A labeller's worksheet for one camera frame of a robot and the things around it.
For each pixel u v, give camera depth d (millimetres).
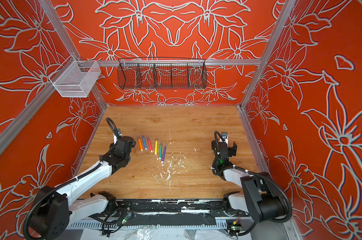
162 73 982
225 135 747
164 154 924
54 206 396
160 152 924
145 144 973
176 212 727
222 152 661
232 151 777
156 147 949
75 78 924
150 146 953
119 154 640
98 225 697
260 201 418
